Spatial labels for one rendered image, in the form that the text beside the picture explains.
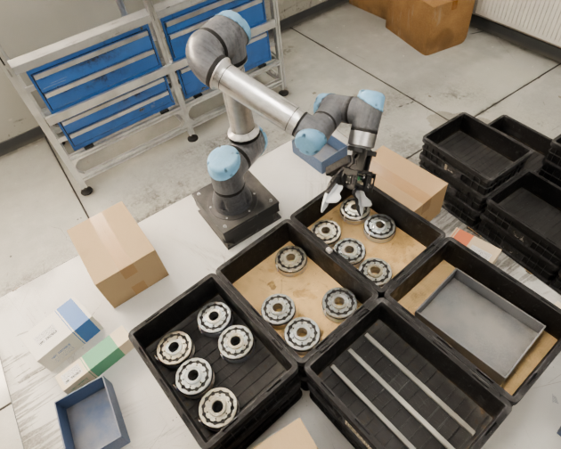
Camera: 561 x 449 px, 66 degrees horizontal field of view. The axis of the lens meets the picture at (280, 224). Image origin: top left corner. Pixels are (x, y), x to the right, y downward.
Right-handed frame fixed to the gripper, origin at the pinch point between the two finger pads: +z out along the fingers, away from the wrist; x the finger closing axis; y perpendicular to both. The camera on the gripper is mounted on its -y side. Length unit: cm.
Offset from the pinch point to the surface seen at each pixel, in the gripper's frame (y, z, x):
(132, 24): -178, -64, -28
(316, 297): -1.0, 26.8, -1.0
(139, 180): -206, 29, -6
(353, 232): -11.0, 8.1, 17.0
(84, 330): -44, 55, -59
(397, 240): -0.2, 6.9, 27.0
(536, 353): 45, 24, 38
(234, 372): 2, 47, -26
